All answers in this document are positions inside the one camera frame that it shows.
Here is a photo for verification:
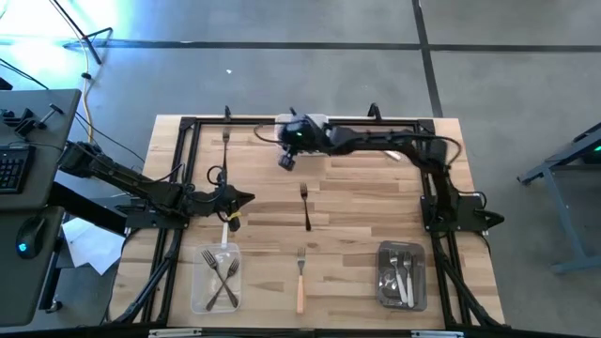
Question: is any silver metal bracket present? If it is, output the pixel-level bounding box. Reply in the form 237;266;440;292
148;328;204;338
410;330;465;338

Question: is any black metal table frame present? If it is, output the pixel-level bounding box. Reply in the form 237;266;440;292
140;115;473;330

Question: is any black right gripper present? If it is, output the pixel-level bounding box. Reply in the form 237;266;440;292
278;106;332;173

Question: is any dark grey translucent bin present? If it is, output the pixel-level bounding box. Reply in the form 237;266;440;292
377;239;428;313

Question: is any dark grey desk surface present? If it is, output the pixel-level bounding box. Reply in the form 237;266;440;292
0;206;66;329

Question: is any white plastic bin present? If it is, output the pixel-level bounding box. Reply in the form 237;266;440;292
273;112;331;157

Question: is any white paper sheet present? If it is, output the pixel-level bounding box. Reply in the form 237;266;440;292
62;223;127;276

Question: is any black cable bundle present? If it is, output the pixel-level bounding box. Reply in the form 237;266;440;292
108;228;185;325
430;233;501;329

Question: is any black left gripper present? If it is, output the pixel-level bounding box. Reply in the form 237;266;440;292
193;170;256;233

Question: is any black desk support beam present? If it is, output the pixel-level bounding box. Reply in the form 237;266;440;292
46;181;129;235

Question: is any grey desk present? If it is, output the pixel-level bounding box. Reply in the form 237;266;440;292
0;88;84;211

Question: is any black computer mouse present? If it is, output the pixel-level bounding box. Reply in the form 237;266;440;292
15;215;47;260

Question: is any clear plastic bin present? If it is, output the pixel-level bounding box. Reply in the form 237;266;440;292
190;242;243;315

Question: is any black desk clamp mount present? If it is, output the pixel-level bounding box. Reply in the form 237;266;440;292
1;103;65;138

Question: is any blue grey metal table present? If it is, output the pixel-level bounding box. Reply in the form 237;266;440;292
516;120;601;275

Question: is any orange-handled fork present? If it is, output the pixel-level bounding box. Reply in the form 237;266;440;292
295;247;306;315

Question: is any yellow power cable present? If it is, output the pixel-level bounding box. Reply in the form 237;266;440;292
72;41;97;178

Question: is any black keyboard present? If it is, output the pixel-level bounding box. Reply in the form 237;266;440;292
0;145;37;194

